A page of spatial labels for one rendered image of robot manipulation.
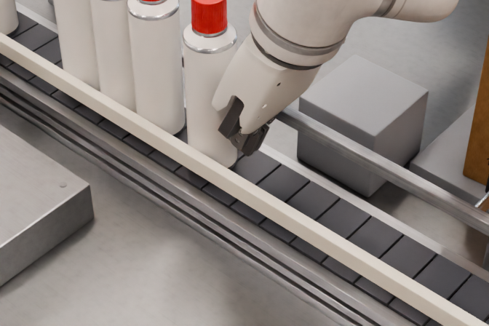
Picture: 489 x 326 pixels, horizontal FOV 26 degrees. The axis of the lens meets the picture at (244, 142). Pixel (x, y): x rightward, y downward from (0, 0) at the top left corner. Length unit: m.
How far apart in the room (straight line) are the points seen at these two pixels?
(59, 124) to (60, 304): 0.24
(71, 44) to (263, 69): 0.31
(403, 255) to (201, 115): 0.24
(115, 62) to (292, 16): 0.31
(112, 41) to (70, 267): 0.23
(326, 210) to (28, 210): 0.30
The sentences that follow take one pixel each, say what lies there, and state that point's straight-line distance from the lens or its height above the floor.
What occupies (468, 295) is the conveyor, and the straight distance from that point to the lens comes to 1.00.
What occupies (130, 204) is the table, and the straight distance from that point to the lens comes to 1.14.
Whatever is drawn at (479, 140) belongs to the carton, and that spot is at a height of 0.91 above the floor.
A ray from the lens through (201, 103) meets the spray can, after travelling 1.03.
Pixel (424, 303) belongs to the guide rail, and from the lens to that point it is 0.95.
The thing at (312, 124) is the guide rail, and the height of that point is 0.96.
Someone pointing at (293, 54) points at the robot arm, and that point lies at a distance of 0.89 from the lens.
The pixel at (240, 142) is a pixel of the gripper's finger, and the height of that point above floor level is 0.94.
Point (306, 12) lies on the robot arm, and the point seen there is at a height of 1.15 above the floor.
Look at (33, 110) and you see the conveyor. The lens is 1.23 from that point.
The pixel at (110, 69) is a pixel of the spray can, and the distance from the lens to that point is 1.12.
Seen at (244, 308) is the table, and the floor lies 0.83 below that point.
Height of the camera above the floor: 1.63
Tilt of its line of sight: 42 degrees down
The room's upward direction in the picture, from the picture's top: straight up
